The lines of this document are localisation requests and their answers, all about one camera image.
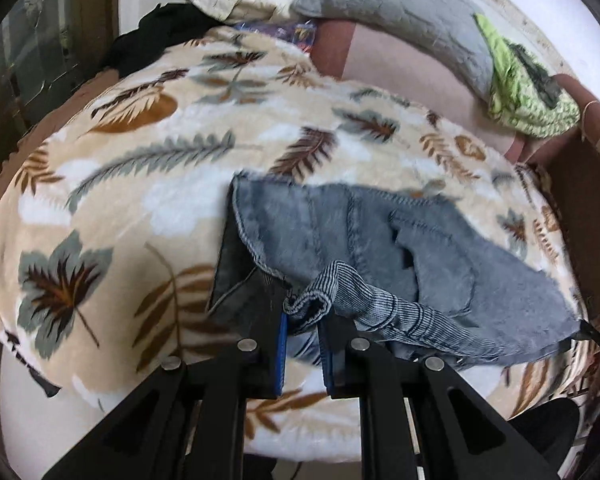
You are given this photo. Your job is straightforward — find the blue denim jeans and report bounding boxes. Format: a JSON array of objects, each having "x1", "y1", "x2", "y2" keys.
[{"x1": 209, "y1": 172, "x2": 579, "y2": 366}]

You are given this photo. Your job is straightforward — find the beige leaf-print fleece blanket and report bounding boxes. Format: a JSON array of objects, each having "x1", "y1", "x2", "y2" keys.
[{"x1": 0, "y1": 27, "x2": 585, "y2": 464}]

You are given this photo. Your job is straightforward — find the green patterned cloth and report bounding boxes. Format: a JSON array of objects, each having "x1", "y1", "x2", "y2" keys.
[{"x1": 474, "y1": 14, "x2": 581, "y2": 139}]

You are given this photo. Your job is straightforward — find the black garment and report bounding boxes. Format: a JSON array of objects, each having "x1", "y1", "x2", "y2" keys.
[{"x1": 98, "y1": 3, "x2": 223, "y2": 78}]

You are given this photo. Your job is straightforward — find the pink maroon sofa cushion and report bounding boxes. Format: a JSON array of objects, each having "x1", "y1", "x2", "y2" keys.
[{"x1": 312, "y1": 18, "x2": 600, "y2": 166}]

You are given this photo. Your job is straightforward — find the purple printed packet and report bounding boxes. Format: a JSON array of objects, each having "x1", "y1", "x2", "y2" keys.
[{"x1": 233, "y1": 20, "x2": 317, "y2": 54}]

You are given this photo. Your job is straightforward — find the glass door wooden cabinet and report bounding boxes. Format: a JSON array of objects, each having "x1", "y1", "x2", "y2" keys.
[{"x1": 0, "y1": 0, "x2": 118, "y2": 170}]

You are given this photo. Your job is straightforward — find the grey quilted pillow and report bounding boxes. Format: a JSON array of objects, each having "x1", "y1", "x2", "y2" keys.
[{"x1": 292, "y1": 0, "x2": 493, "y2": 101}]

